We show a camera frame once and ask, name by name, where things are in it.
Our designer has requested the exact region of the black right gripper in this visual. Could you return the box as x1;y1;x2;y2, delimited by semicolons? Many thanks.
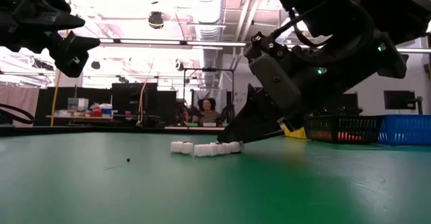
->
217;32;409;144

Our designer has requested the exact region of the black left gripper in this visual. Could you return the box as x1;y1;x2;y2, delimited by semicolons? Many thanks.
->
0;0;101;59

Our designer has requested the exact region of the white hanging sheet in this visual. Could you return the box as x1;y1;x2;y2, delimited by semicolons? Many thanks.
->
234;89;252;117

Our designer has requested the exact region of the yellow plastic basket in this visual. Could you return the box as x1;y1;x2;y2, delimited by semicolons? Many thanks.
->
281;122;308;140

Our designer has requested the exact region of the person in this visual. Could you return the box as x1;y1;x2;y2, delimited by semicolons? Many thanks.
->
193;98;224;124

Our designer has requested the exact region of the light wooden table top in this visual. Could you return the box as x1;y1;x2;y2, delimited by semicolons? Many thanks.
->
164;125;226;132

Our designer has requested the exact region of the clear plastic storage box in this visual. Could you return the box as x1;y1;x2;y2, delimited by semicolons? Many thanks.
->
67;98;90;112

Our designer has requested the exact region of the pink hanging curtain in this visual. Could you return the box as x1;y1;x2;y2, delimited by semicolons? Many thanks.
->
0;84;40;127

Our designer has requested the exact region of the black plastic basket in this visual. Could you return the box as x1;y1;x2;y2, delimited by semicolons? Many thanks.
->
304;115;385;145

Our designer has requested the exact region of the long ceiling light bar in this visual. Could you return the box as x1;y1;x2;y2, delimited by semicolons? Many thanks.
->
67;37;431;54

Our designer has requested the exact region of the distant wooden workbench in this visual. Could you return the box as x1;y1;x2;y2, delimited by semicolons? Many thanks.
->
45;114;142;124

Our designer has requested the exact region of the black computer monitor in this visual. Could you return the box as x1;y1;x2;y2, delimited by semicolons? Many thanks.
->
383;89;417;110
328;93;358;114

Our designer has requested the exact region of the blue plastic basket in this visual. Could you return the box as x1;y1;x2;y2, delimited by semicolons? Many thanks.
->
378;114;431;146

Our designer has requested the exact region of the yellow hanging cable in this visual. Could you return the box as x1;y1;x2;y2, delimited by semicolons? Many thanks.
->
137;58;156;124
50;0;73;127

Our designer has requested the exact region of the black metal stand frame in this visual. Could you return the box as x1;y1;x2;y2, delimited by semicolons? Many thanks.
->
183;67;236;124

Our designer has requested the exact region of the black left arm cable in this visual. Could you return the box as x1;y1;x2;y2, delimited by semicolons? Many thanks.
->
0;102;36;124

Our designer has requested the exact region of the black ceiling dome camera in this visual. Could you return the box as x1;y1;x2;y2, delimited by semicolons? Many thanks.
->
147;11;165;30

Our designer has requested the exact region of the black partition wall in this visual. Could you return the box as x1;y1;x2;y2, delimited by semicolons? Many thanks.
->
35;81;178;128

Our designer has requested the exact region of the silver ventilation duct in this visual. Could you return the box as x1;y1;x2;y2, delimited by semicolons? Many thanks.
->
187;0;226;87

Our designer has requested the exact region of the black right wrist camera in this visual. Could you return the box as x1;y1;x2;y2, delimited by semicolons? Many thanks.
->
278;0;364;39

